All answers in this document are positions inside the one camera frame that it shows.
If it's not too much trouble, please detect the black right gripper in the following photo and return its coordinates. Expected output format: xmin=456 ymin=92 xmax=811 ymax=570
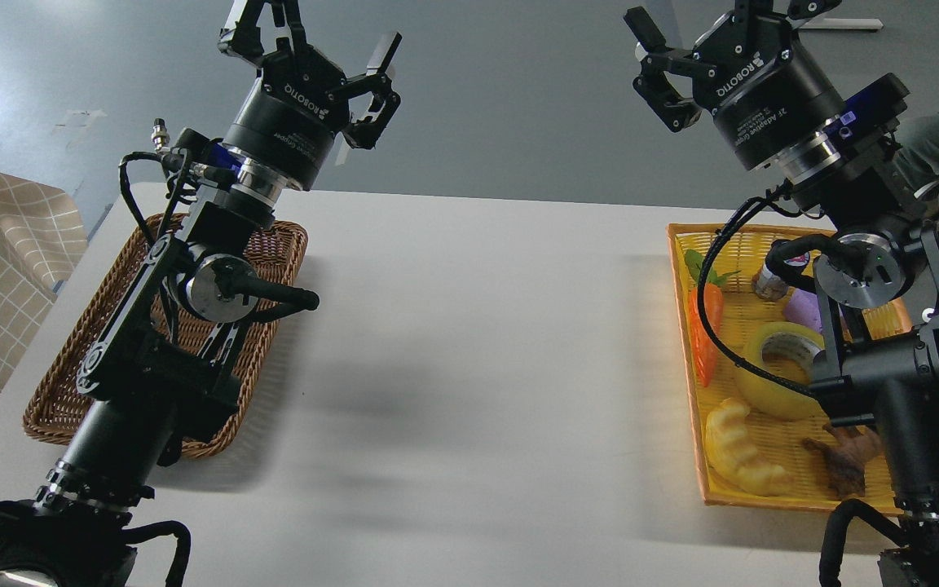
xmin=624 ymin=1 xmax=844 ymax=170

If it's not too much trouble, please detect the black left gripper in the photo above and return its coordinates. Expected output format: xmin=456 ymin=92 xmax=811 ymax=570
xmin=218 ymin=0 xmax=403 ymax=191

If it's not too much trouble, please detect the yellow tape roll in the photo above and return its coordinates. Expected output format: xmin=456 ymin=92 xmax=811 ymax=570
xmin=734 ymin=322 xmax=825 ymax=421

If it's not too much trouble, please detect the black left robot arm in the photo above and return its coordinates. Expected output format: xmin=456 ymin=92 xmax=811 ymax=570
xmin=0 ymin=1 xmax=402 ymax=586

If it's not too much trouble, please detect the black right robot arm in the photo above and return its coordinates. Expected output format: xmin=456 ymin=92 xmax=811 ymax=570
xmin=624 ymin=1 xmax=939 ymax=586

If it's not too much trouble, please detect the white stand base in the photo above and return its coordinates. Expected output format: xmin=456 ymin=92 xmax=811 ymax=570
xmin=799 ymin=15 xmax=884 ymax=33

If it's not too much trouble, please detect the small dark jar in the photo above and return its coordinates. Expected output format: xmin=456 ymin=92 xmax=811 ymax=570
xmin=752 ymin=252 xmax=811 ymax=302

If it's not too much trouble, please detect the yellow plastic basket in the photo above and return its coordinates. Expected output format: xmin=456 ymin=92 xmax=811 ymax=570
xmin=667 ymin=223 xmax=913 ymax=516

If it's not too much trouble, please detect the purple foam block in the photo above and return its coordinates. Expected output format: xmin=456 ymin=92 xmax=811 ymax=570
xmin=782 ymin=289 xmax=823 ymax=332

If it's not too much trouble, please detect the orange toy carrot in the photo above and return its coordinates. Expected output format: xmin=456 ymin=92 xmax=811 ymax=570
xmin=683 ymin=249 xmax=741 ymax=388

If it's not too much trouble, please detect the brown wicker basket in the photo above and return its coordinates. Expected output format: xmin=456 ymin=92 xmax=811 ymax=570
xmin=21 ymin=222 xmax=308 ymax=458

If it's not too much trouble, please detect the toy croissant bread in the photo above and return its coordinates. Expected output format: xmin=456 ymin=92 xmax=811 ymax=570
xmin=702 ymin=397 xmax=792 ymax=497

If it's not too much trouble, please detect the brown toy animal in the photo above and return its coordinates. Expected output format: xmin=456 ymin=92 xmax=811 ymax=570
xmin=800 ymin=423 xmax=884 ymax=499

